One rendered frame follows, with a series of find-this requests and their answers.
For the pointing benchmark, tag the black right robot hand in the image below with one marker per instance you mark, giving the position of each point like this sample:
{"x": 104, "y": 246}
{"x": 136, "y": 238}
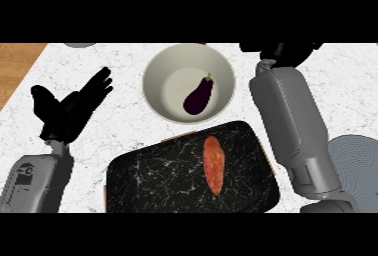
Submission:
{"x": 282, "y": 50}

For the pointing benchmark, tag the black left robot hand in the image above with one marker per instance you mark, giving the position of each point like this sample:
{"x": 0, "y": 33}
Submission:
{"x": 68, "y": 110}

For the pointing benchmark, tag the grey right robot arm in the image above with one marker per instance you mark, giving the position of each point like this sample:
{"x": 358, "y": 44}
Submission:
{"x": 293, "y": 133}

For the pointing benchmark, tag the white bowl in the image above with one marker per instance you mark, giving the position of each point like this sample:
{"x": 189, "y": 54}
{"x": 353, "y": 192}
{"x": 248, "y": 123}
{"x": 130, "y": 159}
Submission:
{"x": 189, "y": 83}

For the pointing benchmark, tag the purple eggplant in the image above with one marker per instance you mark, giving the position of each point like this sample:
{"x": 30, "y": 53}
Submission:
{"x": 198, "y": 96}

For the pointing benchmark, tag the grey round object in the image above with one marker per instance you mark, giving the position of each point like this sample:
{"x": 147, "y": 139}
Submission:
{"x": 80, "y": 44}

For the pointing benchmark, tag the black marble cutting board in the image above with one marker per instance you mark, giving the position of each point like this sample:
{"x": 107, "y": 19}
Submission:
{"x": 192, "y": 173}

